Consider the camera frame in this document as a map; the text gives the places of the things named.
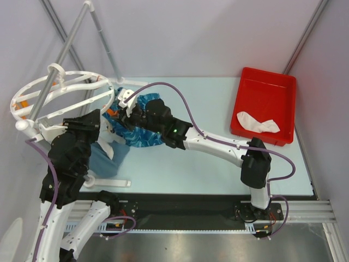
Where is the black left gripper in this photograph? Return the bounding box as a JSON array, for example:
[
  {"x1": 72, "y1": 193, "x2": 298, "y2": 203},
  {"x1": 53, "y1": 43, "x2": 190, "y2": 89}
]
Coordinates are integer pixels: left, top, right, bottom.
[{"x1": 63, "y1": 108, "x2": 101, "y2": 170}]

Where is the white round clip hanger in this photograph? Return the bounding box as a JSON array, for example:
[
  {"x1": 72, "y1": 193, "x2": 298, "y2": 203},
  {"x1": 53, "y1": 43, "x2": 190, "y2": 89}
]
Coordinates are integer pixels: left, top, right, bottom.
[{"x1": 10, "y1": 63, "x2": 115, "y2": 121}]

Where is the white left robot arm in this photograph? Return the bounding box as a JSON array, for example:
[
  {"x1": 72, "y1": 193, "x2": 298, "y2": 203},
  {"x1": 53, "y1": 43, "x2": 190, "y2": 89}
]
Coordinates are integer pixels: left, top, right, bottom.
[{"x1": 27, "y1": 109, "x2": 120, "y2": 261}]

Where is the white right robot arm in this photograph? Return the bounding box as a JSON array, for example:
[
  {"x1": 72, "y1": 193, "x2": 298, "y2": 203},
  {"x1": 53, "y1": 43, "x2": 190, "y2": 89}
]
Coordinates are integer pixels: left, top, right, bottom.
[{"x1": 115, "y1": 99, "x2": 272, "y2": 219}]

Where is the blue patterned cloth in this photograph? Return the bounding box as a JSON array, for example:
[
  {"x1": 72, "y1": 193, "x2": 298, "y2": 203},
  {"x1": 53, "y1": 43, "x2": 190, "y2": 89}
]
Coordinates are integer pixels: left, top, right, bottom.
[{"x1": 103, "y1": 100, "x2": 163, "y2": 148}]

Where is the orange clothes peg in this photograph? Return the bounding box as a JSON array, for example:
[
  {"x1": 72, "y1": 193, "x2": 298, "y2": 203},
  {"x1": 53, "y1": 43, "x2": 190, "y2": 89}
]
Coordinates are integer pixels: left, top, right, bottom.
[
  {"x1": 19, "y1": 100, "x2": 29, "y2": 109},
  {"x1": 106, "y1": 109, "x2": 118, "y2": 116}
]

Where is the grey blue sock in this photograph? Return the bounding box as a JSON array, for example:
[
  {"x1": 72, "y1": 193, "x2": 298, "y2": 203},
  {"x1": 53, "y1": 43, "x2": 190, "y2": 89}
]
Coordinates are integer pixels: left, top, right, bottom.
[{"x1": 89, "y1": 141, "x2": 130, "y2": 178}]

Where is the red plastic tray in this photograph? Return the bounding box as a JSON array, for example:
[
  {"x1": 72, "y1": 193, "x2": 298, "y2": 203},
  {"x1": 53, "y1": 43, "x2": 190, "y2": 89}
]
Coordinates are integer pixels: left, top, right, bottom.
[{"x1": 230, "y1": 67, "x2": 297, "y2": 146}]

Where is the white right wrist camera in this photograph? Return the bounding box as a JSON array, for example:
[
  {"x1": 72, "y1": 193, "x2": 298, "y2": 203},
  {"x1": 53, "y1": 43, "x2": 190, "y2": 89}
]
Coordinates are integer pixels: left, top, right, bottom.
[{"x1": 117, "y1": 88, "x2": 137, "y2": 117}]

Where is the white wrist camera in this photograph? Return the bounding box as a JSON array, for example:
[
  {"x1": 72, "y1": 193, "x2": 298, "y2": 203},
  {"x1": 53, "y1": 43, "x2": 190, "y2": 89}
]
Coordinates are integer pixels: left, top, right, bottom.
[
  {"x1": 117, "y1": 88, "x2": 137, "y2": 117},
  {"x1": 36, "y1": 117, "x2": 67, "y2": 143}
]

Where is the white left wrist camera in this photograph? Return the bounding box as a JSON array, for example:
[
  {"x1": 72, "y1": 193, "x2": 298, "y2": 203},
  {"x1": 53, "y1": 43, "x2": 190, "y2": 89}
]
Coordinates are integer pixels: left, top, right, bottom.
[{"x1": 36, "y1": 117, "x2": 67, "y2": 143}]

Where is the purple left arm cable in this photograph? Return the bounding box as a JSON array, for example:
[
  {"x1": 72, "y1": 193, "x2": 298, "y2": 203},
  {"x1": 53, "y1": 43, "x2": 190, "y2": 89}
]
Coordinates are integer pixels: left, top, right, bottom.
[{"x1": 25, "y1": 138, "x2": 137, "y2": 262}]

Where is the grey drying rack frame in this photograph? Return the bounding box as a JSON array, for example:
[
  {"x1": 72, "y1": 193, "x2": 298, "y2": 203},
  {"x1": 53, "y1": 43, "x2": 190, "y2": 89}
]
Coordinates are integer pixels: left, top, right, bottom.
[{"x1": 15, "y1": 0, "x2": 151, "y2": 189}]

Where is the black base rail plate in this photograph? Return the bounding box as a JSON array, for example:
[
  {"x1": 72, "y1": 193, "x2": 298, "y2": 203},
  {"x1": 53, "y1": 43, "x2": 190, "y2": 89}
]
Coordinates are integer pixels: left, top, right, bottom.
[{"x1": 107, "y1": 193, "x2": 284, "y2": 233}]

